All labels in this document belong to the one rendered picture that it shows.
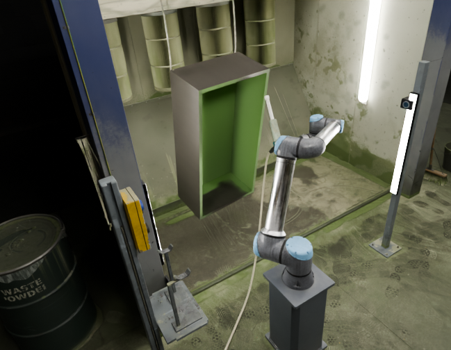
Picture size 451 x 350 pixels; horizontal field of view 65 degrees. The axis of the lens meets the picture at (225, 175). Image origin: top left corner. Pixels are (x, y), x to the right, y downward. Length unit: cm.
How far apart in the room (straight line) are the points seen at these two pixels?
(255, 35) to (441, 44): 172
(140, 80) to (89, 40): 215
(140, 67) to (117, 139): 203
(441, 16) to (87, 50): 281
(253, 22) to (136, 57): 126
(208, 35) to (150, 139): 120
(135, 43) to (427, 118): 285
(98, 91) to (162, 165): 213
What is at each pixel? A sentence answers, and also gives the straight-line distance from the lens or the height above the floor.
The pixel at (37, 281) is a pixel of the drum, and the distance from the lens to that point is 252.
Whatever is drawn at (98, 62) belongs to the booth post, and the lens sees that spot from 175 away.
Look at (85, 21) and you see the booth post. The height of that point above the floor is 213.
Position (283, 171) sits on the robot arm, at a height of 126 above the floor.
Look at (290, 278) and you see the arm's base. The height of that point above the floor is 70.
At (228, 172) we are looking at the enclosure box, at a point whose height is 53.
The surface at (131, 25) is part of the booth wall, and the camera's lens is 375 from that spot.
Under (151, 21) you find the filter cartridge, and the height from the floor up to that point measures 190.
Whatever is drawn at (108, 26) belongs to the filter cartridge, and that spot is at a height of 191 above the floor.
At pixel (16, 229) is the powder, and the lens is 281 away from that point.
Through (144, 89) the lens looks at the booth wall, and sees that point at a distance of 388.
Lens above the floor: 231
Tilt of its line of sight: 31 degrees down
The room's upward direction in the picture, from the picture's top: 5 degrees counter-clockwise
